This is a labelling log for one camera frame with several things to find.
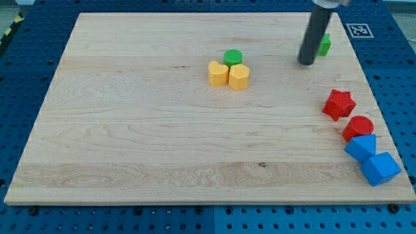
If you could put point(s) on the red circle block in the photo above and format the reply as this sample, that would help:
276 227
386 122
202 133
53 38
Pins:
358 126

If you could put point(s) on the light wooden board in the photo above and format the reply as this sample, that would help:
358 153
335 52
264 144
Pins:
131 119

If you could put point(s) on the yellow hexagon block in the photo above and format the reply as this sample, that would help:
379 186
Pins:
238 76

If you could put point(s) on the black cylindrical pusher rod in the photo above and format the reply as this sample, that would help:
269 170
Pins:
316 28

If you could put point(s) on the blue cube block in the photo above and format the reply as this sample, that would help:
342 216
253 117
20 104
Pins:
380 169

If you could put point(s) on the green star block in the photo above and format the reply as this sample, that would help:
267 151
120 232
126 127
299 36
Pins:
324 45

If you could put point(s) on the white fiducial marker tag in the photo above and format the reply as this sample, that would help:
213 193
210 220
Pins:
359 30

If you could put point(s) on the red star block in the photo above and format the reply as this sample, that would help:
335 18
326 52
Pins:
339 104

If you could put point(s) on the green circle block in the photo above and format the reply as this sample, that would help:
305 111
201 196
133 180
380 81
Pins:
232 57

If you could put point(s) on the yellow heart block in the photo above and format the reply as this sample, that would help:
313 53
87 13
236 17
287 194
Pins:
218 74

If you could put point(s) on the blue triangle block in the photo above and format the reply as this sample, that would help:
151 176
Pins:
362 147

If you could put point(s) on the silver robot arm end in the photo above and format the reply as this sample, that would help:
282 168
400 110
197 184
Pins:
331 4

